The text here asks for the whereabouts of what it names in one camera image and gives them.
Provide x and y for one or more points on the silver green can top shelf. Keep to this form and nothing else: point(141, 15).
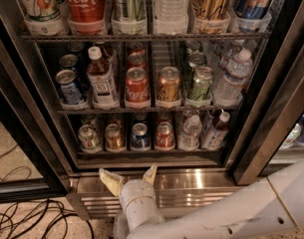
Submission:
point(129, 17)

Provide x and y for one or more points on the fridge door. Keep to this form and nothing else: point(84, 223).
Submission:
point(25, 114)
point(275, 98)

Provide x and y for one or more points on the water bottle bottom shelf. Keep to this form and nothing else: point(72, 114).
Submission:
point(188, 138)

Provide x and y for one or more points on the red bull can top shelf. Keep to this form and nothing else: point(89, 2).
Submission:
point(249, 16)

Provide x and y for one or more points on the stainless fridge grille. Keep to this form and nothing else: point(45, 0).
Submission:
point(177, 192)

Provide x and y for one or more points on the water bottle top shelf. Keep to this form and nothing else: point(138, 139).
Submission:
point(170, 16)

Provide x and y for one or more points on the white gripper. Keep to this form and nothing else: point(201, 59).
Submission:
point(136, 192)

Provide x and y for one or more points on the red coke can shelf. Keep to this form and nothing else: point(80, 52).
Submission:
point(137, 89)
point(164, 138)

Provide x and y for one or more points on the tea bottle shelf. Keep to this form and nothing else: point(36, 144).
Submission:
point(216, 132)
point(102, 80)

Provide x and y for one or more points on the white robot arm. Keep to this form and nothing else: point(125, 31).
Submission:
point(269, 205)

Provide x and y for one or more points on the red coke can bottom shelf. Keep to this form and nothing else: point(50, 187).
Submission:
point(164, 138)

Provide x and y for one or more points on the blue pepsi can middle shelf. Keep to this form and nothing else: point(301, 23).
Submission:
point(70, 90)

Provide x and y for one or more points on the right fridge door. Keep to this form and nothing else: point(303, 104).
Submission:
point(275, 98)

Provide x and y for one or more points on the tea bottle bottom shelf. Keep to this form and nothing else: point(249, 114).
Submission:
point(216, 132)

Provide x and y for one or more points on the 7up can top shelf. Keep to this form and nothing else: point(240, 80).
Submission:
point(43, 17)

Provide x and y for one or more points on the gold can middle shelf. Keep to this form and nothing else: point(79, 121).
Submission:
point(168, 88)

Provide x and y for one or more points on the clear plastic bin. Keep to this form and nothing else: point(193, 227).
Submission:
point(121, 228)

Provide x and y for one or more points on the water bottle shelf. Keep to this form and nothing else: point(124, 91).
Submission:
point(188, 138)
point(236, 74)
point(170, 16)

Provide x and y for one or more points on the coca-cola can top shelf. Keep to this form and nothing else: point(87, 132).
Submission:
point(87, 15)

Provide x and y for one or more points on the gold can bottom shelf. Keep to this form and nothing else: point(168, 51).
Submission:
point(115, 141)

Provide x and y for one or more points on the blue pepsi can shelf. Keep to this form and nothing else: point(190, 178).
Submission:
point(70, 90)
point(140, 137)

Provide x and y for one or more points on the water bottle middle shelf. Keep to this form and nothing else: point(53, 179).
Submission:
point(236, 74)

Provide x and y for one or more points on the red coke can middle shelf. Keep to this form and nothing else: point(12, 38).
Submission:
point(137, 89)

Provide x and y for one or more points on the gold can top shelf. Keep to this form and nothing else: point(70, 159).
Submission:
point(210, 15)

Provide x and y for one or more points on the tea bottle middle shelf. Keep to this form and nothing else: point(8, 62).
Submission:
point(102, 80)

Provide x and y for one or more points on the green white can bottom shelf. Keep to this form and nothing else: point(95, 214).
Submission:
point(90, 142)

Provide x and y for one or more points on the left fridge door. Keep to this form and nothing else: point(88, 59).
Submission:
point(25, 114)

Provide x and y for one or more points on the gold can shelf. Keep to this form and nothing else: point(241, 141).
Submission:
point(168, 88)
point(115, 141)
point(210, 15)

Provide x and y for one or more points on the blue pepsi can bottom shelf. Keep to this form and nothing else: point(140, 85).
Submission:
point(140, 137)

